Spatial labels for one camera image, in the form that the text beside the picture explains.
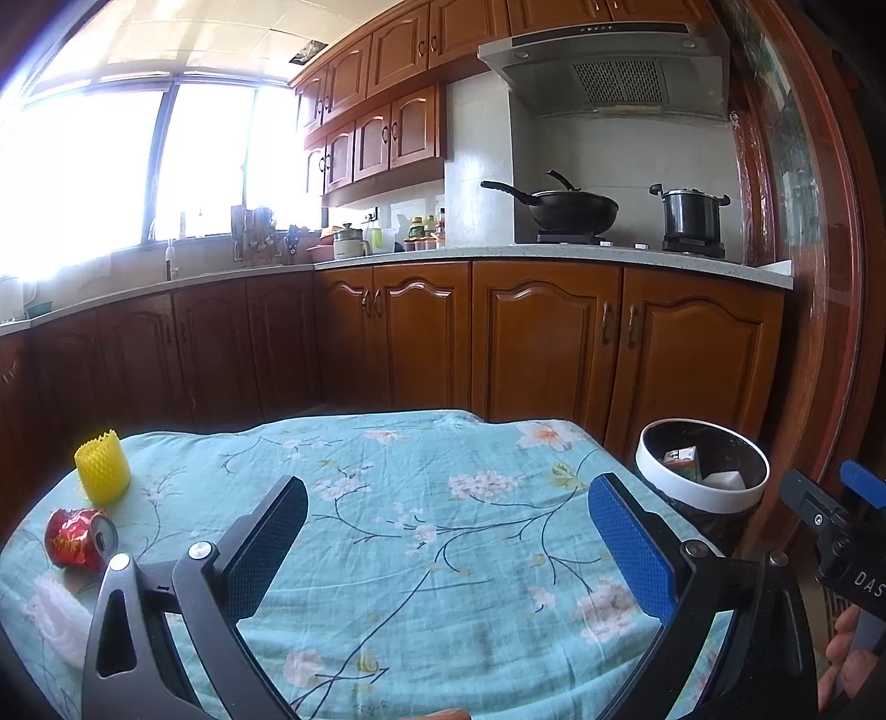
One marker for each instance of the wooden lower kitchen cabinets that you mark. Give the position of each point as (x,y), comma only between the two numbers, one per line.
(547,346)

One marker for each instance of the yellow foam net sleeve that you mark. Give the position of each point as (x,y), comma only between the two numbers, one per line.
(102,474)

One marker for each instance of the teal floral tablecloth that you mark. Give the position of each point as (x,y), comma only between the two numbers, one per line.
(429,484)

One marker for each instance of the wooden door frame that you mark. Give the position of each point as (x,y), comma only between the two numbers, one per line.
(817,277)

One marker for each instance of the sauce bottle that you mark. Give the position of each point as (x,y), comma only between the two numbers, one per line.
(441,221)
(416,228)
(430,227)

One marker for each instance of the clear plastic wrapper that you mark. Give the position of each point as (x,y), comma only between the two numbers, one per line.
(59,616)

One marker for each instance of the grey kitchen countertop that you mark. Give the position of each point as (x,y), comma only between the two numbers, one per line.
(415,256)

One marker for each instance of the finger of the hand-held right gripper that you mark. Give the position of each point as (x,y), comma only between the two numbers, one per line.
(810,502)
(862,479)

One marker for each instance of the kitchen window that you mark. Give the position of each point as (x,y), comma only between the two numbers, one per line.
(104,173)

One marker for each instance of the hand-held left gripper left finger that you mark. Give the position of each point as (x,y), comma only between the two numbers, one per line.
(266,547)

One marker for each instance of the black wok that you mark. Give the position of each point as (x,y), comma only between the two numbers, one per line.
(574,211)

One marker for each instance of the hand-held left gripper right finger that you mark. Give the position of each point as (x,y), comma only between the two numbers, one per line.
(633,547)

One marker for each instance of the white rice cooker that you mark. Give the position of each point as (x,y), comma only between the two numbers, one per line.
(348,246)

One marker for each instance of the wooden kitchen cabinets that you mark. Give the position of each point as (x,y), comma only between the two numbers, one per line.
(401,48)
(547,346)

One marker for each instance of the yellow green bottle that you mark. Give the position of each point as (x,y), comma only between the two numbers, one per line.
(377,240)

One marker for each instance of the white tissue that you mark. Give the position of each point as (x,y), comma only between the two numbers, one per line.
(723,480)

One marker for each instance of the wooden upper kitchen cabinets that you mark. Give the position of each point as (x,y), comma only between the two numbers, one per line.
(401,48)

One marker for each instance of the person's right hand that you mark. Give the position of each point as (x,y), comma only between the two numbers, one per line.
(841,647)

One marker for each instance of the white bin with black bag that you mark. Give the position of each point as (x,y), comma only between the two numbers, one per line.
(692,500)

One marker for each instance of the green bowl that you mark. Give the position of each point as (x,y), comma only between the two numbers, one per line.
(39,308)

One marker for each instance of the knife rack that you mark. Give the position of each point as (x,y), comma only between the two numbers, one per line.
(253,235)

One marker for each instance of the steel range hood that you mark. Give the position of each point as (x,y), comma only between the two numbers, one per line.
(609,62)

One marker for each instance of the black gas stove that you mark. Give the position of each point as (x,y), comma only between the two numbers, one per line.
(554,238)

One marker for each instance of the red crushed drink can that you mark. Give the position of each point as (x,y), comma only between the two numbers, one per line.
(73,540)

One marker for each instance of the white appliance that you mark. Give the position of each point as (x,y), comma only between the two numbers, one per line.
(10,298)

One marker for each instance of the black pressure cooker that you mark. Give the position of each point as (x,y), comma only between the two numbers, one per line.
(689,214)

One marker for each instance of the pink bowl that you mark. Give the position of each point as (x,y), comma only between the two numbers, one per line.
(320,253)

